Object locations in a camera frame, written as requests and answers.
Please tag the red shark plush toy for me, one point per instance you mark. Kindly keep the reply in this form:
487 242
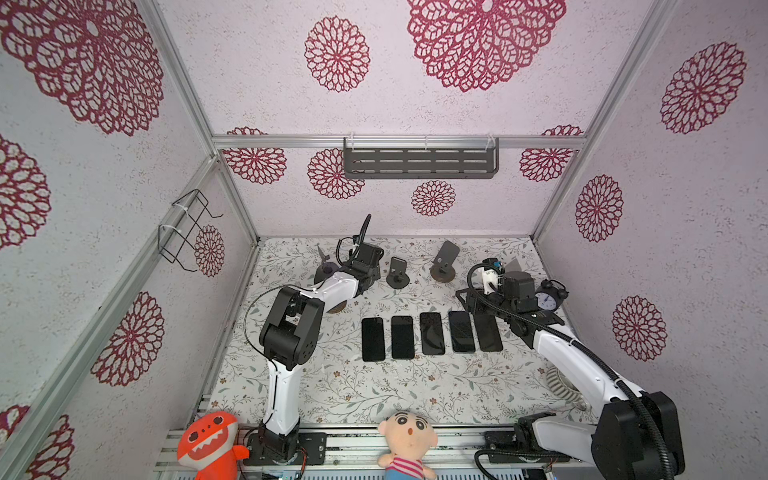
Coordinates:
210 447

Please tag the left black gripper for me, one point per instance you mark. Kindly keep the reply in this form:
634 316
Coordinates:
376 271

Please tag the white folding phone stand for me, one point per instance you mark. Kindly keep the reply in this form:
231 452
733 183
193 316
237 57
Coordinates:
513 266

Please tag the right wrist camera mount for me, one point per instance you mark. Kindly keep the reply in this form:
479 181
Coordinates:
491 273

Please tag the black alarm clock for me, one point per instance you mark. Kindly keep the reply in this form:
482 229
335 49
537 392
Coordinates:
551 294

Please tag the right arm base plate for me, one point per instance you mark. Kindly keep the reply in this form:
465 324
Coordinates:
519 443

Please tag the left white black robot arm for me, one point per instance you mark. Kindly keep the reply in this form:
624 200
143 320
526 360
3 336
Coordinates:
290 334

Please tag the wooden round stand left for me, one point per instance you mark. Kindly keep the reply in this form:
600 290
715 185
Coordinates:
337 308

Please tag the black phone tall wooden stand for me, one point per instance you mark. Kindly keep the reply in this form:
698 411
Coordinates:
402 337

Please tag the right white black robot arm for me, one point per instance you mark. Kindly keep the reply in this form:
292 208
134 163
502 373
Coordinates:
637 434

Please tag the black wire wall rack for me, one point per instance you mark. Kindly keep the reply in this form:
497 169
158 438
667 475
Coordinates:
174 236

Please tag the boy doll plush toy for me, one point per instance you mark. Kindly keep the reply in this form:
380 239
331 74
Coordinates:
409 438

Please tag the striped grey cup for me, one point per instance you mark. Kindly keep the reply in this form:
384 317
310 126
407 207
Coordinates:
562 388

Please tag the grey wall shelf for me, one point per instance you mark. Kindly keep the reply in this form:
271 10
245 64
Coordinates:
420 159

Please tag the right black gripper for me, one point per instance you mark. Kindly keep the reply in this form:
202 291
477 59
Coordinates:
471 301

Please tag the grey round phone stand front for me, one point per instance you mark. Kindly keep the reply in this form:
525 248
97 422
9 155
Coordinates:
326 268

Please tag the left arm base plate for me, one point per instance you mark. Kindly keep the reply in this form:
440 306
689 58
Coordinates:
267 449

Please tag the wooden round stand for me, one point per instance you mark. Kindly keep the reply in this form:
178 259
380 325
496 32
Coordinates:
442 269
337 308

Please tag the wooden round stand right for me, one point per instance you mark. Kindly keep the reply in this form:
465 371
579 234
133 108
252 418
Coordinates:
442 269

